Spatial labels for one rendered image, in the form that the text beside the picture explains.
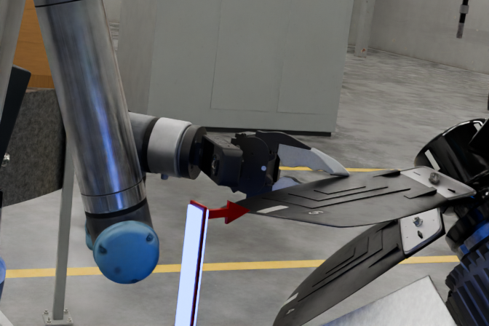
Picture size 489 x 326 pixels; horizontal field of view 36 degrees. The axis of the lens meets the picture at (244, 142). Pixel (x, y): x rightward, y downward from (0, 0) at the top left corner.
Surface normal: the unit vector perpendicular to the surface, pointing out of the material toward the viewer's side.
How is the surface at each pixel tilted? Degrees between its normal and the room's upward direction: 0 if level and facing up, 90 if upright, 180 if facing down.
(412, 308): 55
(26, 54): 90
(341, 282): 48
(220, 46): 90
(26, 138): 90
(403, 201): 5
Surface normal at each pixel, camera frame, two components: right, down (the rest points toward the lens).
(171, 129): -0.09, -0.65
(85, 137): -0.22, 0.30
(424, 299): -0.18, -0.43
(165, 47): 0.37, 0.23
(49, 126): 0.92, 0.18
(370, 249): -0.69, -0.68
